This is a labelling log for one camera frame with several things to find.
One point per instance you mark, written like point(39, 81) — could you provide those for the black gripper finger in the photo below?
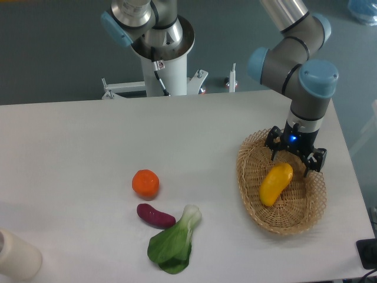
point(313, 160)
point(273, 141)

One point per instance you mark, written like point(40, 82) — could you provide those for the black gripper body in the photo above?
point(297, 141)

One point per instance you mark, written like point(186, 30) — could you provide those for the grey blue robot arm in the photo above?
point(288, 69)

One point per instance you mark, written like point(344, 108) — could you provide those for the yellow mango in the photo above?
point(275, 182)

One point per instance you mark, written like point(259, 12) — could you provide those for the woven wicker basket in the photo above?
point(300, 205)

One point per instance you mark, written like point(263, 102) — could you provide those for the black device at edge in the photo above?
point(367, 252)

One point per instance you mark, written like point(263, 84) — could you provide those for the orange fruit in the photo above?
point(145, 183)

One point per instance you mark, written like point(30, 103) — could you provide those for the purple sweet potato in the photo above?
point(154, 217)

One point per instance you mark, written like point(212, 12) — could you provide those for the blue plastic bag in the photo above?
point(364, 11)

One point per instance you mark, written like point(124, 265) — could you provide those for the green bok choy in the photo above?
point(171, 248)

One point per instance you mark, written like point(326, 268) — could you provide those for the cream cylindrical bottle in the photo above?
point(20, 260)

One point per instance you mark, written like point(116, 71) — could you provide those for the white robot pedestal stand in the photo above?
point(163, 55)

